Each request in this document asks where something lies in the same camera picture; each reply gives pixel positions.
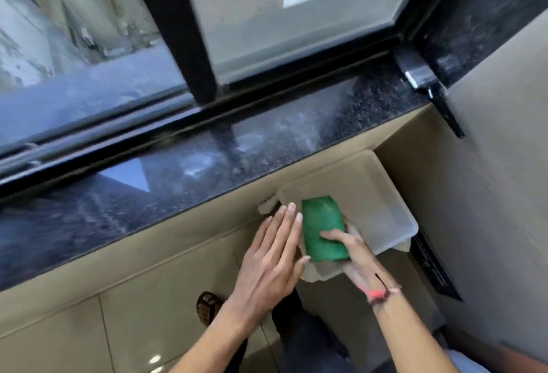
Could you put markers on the person's left hand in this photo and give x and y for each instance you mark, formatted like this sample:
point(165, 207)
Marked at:
point(265, 274)

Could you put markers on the person's right hand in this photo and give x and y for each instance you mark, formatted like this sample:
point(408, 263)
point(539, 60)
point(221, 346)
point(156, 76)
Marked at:
point(364, 263)

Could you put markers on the person's left little finger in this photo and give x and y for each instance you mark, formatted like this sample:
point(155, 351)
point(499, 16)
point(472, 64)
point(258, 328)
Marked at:
point(260, 238)

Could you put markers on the person's right thumb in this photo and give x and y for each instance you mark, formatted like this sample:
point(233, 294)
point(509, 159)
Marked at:
point(338, 238)

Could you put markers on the person's left thumb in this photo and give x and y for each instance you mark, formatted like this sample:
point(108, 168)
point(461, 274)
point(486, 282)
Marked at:
point(301, 269)

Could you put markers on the person's left middle finger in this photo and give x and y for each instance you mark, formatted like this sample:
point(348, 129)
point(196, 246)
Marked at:
point(283, 231)

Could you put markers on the green scrub sponge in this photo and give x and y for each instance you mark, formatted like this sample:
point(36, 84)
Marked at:
point(323, 227)

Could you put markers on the translucent plastic container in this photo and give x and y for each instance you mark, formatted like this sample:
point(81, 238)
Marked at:
point(368, 197)

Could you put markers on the person's right forearm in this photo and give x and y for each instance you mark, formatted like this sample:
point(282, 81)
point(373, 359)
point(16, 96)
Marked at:
point(406, 334)

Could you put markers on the person's left forearm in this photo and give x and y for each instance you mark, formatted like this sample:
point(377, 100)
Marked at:
point(214, 342)

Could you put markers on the pink thread wristband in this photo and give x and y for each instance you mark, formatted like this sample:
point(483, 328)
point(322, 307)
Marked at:
point(381, 294)

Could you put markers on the dark trousers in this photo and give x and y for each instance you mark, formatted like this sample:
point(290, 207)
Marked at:
point(308, 342)

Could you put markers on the brown sandal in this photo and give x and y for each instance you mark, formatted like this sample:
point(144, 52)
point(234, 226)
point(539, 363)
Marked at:
point(208, 306)

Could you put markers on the black granite window sill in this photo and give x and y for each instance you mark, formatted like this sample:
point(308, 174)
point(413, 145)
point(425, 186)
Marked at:
point(214, 163)

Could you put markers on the black granite window jamb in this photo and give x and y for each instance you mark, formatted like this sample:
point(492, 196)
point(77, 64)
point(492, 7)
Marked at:
point(483, 9)

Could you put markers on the black window frame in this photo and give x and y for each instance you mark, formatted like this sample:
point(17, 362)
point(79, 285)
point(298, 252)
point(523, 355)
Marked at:
point(171, 21)

